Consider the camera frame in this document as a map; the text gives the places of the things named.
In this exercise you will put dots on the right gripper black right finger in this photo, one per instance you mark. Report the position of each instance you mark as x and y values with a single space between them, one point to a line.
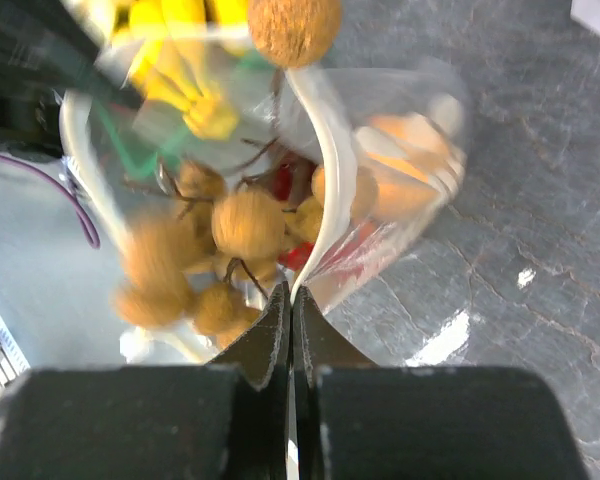
358 420

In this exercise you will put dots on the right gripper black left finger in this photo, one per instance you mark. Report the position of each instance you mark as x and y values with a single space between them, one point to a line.
222 420

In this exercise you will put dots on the brown longan bunch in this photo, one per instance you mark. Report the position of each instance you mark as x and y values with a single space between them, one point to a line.
183 263

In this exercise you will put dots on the yellow banana bunch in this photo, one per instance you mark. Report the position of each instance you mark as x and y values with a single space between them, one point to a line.
174 72

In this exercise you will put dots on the green plastic basket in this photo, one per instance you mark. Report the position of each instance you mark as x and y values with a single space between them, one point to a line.
246 81

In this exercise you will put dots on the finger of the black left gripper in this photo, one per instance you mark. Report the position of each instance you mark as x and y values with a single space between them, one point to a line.
42 45

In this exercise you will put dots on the orange peach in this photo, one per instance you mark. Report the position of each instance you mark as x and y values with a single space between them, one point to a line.
415 167

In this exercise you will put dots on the clear dotted zip top bag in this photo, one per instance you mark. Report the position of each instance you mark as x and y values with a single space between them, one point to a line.
234 176

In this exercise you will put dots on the red yellow mango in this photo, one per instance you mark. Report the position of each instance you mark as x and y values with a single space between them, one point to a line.
333 232

